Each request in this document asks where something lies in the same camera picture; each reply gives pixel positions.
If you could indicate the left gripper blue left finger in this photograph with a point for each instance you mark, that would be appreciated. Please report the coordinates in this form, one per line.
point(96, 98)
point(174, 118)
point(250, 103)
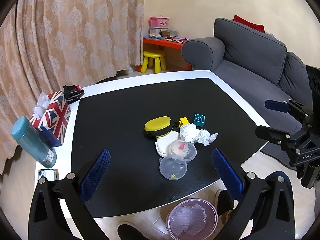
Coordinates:
point(93, 177)

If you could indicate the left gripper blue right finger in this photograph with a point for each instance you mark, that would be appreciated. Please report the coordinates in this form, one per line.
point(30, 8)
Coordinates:
point(228, 174)

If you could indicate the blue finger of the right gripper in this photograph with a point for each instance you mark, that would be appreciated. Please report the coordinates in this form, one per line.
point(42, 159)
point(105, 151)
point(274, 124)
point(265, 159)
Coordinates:
point(272, 135)
point(277, 106)

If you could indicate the clear plastic round container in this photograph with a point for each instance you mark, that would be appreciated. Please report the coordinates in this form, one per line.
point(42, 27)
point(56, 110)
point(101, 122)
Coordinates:
point(172, 170)

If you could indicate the white tissue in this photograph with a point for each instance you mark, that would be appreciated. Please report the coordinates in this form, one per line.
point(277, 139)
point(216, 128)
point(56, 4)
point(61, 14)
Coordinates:
point(189, 133)

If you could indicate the teal small box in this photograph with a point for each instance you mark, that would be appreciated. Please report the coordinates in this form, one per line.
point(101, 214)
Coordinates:
point(199, 120)

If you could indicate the yellow toy brick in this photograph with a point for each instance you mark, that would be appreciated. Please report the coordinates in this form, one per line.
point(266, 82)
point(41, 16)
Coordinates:
point(181, 122)

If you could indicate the white zip pouch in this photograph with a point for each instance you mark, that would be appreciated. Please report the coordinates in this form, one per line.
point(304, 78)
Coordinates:
point(163, 143)

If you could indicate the yellow black zip case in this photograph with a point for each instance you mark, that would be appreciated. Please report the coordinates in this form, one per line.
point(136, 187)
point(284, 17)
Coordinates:
point(158, 127)

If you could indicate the clear plastic container lid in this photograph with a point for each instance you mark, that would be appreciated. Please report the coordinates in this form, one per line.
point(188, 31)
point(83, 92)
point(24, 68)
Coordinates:
point(182, 152)

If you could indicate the pink trash bin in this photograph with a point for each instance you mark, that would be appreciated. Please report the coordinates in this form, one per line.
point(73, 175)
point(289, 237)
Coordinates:
point(193, 218)

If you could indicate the right black shoe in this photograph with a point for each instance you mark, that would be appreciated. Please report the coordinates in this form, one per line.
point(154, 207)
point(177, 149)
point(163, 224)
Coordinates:
point(223, 202)

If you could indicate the grey sofa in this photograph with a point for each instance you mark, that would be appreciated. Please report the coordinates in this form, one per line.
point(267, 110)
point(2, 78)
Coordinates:
point(256, 65)

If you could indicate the white smartphone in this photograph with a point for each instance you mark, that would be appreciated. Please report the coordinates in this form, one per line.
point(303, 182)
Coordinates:
point(50, 174)

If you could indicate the black table mat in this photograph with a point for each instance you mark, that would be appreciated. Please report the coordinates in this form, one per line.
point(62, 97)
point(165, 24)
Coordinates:
point(160, 129)

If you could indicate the teal thermos bottle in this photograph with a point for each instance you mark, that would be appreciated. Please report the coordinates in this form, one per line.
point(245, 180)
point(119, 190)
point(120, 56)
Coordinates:
point(29, 139)

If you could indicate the union jack tissue box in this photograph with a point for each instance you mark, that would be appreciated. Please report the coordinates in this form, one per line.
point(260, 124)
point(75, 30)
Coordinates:
point(50, 117)

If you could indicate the red cushion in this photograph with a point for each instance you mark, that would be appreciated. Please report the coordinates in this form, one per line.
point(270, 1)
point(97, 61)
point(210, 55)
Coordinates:
point(257, 27)

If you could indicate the red kids desk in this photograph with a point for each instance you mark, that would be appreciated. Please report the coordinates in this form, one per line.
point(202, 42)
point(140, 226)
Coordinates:
point(172, 50)

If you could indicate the yellow plastic stool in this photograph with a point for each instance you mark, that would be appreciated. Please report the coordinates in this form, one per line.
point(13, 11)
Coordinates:
point(153, 58)

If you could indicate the pink storage box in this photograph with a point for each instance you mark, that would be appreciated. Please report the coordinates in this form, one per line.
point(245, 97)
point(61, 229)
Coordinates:
point(159, 22)

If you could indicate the beige patterned curtain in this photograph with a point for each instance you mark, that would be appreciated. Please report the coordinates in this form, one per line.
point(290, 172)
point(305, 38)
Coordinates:
point(46, 44)

